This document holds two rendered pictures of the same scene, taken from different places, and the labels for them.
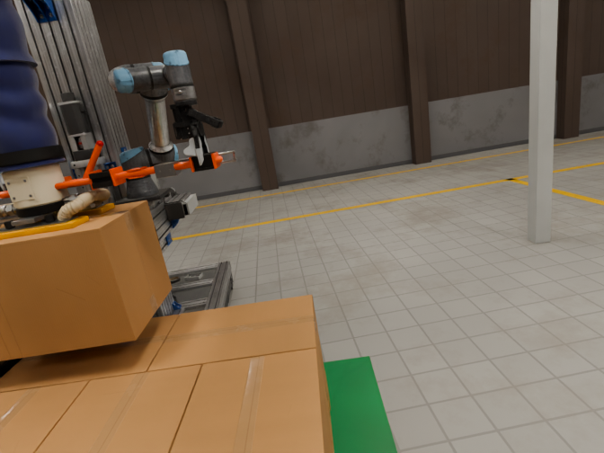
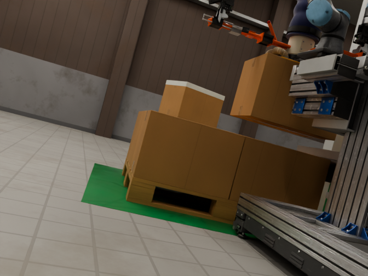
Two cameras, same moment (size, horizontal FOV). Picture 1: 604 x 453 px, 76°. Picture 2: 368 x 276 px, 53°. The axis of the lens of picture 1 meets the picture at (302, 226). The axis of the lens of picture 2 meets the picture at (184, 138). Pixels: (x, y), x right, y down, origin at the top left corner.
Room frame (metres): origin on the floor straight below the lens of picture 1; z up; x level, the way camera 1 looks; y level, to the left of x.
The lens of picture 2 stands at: (3.66, -0.28, 0.46)
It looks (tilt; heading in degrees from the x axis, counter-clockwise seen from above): 1 degrees down; 166
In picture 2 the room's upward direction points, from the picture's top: 15 degrees clockwise
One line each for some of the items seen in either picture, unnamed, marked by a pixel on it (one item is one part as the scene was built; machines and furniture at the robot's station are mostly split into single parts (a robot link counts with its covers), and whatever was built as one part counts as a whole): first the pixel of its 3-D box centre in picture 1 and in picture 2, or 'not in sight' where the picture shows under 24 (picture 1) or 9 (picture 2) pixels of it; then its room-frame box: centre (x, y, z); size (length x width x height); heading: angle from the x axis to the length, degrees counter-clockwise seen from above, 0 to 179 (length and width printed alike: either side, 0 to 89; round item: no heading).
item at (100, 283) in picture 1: (64, 276); (287, 98); (1.36, 0.91, 0.87); 0.60 x 0.40 x 0.40; 88
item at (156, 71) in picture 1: (166, 76); not in sight; (1.43, 0.37, 1.50); 0.11 x 0.11 x 0.08; 27
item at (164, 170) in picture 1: (167, 169); (235, 30); (1.35, 0.43, 1.20); 0.07 x 0.07 x 0.04; 87
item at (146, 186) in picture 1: (140, 185); (330, 47); (1.93, 0.76, 1.09); 0.15 x 0.15 x 0.10
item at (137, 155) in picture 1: (135, 162); (335, 24); (1.94, 0.76, 1.20); 0.13 x 0.12 x 0.14; 117
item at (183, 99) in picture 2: not in sight; (191, 104); (-0.62, 0.74, 0.82); 0.60 x 0.40 x 0.40; 115
